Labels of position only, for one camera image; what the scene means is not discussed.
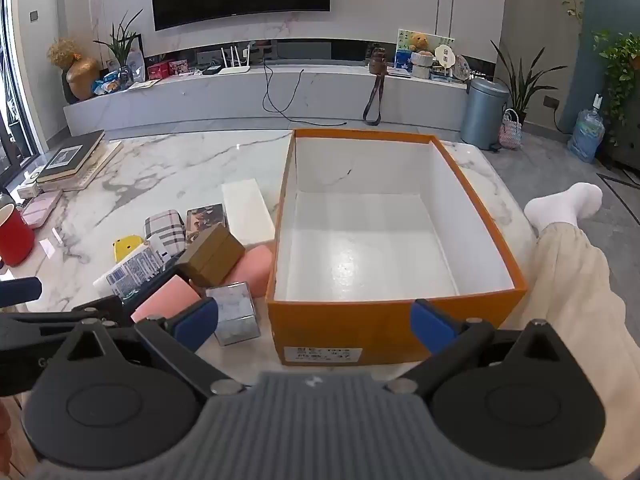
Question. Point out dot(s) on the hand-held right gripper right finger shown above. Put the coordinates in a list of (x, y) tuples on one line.
[(430, 327)]

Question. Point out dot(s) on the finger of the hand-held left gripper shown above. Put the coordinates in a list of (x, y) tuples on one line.
[(30, 335), (20, 290)]

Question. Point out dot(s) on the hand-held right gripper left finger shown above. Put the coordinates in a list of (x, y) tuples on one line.
[(197, 322)]

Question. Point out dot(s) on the light pink block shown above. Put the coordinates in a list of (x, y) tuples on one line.
[(165, 297)]

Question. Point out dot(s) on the brown square box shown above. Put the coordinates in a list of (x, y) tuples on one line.
[(210, 260)]

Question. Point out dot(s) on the salmon pink tube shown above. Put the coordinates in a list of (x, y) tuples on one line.
[(250, 270)]

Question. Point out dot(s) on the orange cardboard box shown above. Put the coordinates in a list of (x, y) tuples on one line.
[(350, 330)]

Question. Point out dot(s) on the white tube with blue print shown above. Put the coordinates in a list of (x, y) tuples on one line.
[(132, 272)]

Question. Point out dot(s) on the dark patterned box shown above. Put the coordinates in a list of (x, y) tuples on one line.
[(205, 220)]

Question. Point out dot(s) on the yellow small item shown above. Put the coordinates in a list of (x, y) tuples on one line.
[(127, 246)]

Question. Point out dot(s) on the red mug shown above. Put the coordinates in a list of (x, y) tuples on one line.
[(15, 237)]

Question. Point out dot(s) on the pink flat case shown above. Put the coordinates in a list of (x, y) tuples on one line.
[(40, 207)]

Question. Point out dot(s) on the plaid case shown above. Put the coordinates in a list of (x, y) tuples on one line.
[(164, 232)]

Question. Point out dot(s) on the small white box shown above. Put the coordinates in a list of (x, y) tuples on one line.
[(29, 186)]

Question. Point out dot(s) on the stack of magazines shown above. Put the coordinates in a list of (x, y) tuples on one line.
[(95, 167)]

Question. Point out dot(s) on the black hardcover book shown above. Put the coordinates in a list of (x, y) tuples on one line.
[(70, 155)]

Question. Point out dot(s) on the person's beige trouser leg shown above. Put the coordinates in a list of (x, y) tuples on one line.
[(575, 310)]

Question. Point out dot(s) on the person's white sock foot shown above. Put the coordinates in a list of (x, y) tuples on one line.
[(565, 207)]

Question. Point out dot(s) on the woven basket bag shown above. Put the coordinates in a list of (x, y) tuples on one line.
[(510, 135)]

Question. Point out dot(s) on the grey pedal trash can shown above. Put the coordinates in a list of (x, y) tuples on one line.
[(482, 115)]

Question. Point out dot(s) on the golden vase with dried flowers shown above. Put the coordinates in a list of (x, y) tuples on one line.
[(82, 77)]

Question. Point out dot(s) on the blue snack bags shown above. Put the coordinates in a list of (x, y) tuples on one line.
[(110, 82)]

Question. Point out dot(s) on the blue water jug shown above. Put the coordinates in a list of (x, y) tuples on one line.
[(586, 135)]

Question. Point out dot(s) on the red gift boxes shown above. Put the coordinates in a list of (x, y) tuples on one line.
[(160, 70)]

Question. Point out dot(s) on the tall leafy floor plant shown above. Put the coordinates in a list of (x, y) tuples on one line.
[(520, 87)]

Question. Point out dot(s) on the white router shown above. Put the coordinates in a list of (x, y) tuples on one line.
[(235, 67)]

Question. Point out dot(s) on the potted green plant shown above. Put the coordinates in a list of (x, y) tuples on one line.
[(120, 47)]

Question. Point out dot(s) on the round paper fan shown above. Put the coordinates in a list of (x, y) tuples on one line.
[(444, 55)]

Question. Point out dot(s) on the bear picture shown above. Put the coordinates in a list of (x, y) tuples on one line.
[(425, 40)]

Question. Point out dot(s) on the hanging green plant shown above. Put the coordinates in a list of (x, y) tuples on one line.
[(620, 70)]

